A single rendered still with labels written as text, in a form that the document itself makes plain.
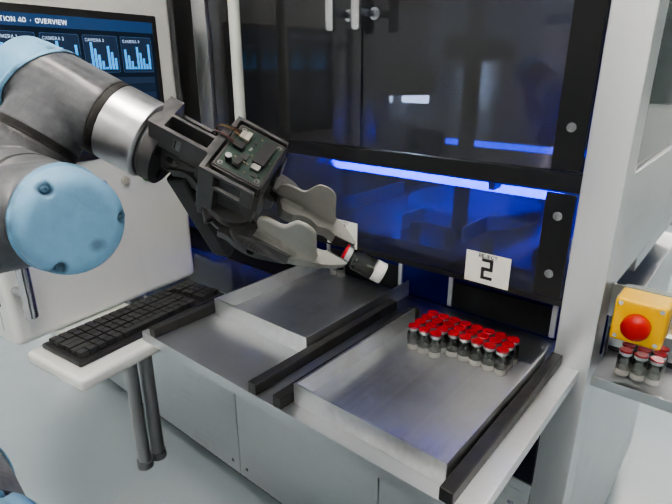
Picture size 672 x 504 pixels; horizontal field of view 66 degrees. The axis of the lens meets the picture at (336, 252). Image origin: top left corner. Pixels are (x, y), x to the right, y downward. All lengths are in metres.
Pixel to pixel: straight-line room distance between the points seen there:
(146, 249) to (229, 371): 0.59
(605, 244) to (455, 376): 0.31
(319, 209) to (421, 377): 0.46
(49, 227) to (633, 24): 0.75
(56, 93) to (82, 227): 0.17
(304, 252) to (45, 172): 0.22
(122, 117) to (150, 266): 0.96
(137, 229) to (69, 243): 1.00
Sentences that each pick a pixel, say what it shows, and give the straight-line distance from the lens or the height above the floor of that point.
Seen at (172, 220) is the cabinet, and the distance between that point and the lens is 1.45.
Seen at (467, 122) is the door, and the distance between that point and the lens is 0.95.
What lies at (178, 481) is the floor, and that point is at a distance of 2.05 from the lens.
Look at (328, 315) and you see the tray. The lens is 1.07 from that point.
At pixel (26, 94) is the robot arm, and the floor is 1.34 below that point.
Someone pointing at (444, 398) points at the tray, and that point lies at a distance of 0.85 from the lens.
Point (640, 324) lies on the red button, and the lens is 0.89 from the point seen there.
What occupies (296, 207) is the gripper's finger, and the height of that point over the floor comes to 1.23.
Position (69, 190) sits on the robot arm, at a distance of 0.39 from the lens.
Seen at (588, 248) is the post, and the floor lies 1.10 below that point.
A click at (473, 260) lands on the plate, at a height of 1.03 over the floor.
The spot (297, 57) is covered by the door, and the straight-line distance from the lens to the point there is 1.18.
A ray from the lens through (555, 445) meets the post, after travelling 1.08.
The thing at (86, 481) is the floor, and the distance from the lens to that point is 2.16.
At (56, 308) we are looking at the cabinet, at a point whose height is 0.86.
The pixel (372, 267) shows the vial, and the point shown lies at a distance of 0.50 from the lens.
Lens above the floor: 1.37
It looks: 20 degrees down
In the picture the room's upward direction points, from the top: straight up
